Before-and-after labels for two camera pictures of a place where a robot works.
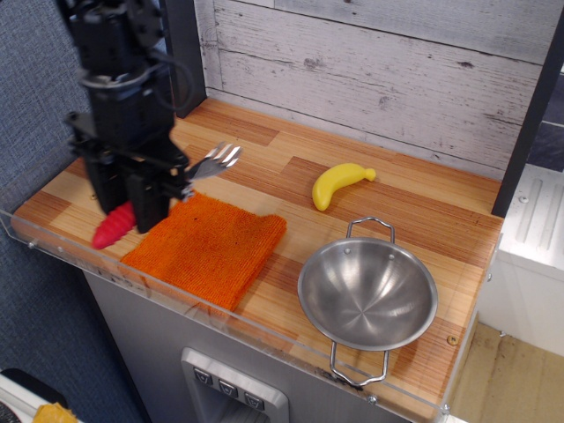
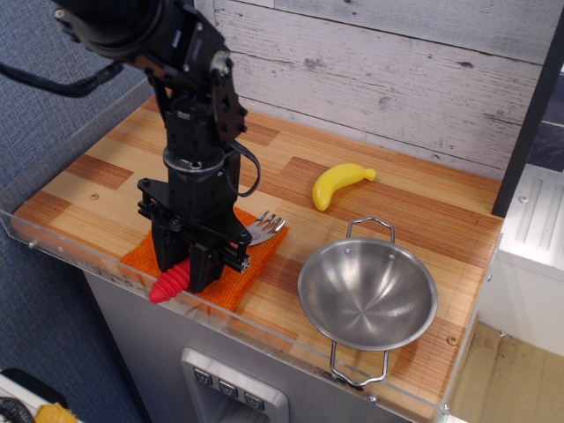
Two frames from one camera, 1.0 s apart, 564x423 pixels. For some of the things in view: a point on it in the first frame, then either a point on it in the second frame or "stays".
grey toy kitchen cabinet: x=191 y=366 stays
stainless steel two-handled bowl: x=367 y=295 stays
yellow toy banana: x=336 y=177 stays
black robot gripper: x=129 y=127 -> x=202 y=204
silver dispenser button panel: x=220 y=392 stays
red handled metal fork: x=122 y=220 -> x=265 y=227
